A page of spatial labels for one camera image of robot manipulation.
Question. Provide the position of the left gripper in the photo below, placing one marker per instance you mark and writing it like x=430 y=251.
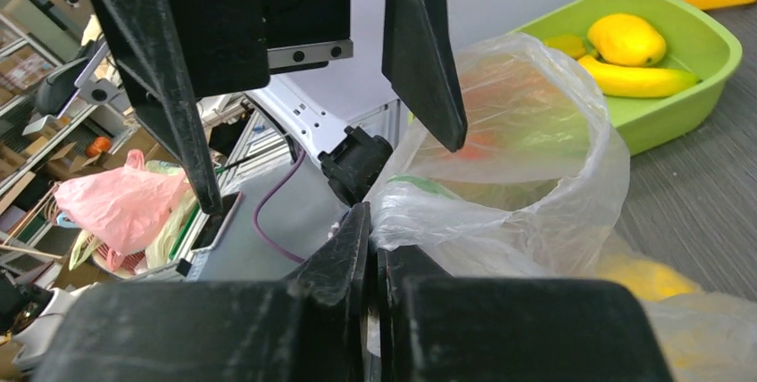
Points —
x=170 y=52

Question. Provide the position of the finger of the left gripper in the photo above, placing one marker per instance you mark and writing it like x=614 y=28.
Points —
x=418 y=61

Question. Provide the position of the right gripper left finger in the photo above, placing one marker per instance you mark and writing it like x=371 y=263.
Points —
x=308 y=326

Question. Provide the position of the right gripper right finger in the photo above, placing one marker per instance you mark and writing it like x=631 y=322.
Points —
x=435 y=327

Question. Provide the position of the clear printed plastic bag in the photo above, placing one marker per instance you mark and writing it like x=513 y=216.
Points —
x=536 y=192

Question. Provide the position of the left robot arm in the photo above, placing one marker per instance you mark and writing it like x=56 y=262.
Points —
x=348 y=157

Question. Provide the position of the yellow fake banana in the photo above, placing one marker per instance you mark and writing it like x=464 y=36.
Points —
x=637 y=82

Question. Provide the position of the pink plastic bag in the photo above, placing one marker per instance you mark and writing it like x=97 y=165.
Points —
x=125 y=207

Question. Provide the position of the green plastic tray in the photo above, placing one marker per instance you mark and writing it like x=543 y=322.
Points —
x=697 y=42

